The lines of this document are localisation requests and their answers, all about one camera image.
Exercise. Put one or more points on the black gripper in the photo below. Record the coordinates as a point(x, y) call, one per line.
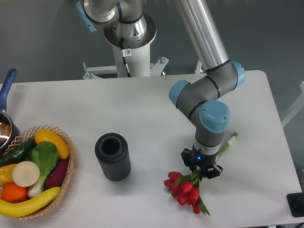
point(199, 158)

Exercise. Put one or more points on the red tulip bouquet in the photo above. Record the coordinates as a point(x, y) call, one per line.
point(186, 188)

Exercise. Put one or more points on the dark grey ribbed vase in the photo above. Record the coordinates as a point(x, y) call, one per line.
point(111, 150)

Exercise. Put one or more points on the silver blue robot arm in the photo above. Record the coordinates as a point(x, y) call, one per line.
point(130, 31)

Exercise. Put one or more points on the black device at edge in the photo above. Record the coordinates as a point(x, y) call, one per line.
point(296, 204)

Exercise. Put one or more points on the purple sweet potato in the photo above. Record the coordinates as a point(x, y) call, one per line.
point(56, 178)

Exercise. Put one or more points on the green bok choy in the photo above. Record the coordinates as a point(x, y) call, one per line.
point(45, 156)

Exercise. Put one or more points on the woven wicker basket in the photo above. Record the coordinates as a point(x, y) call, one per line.
point(30, 134)

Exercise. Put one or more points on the green cucumber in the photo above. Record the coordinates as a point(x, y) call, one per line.
point(18, 154)

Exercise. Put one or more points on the orange fruit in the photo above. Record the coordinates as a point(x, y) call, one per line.
point(14, 193)

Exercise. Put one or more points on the yellow bell pepper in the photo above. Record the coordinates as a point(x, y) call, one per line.
point(6, 174)

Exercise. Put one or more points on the yellow banana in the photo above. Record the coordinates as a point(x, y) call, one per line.
point(15, 210)

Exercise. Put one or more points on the white frame at right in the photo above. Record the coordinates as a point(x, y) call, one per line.
point(294, 108)

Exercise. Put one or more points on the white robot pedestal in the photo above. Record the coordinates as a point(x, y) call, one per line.
point(136, 61)

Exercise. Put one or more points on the white metal base frame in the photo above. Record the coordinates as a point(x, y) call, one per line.
point(156, 69)

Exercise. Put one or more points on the blue handled saucepan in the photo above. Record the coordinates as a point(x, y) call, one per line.
point(8, 130)

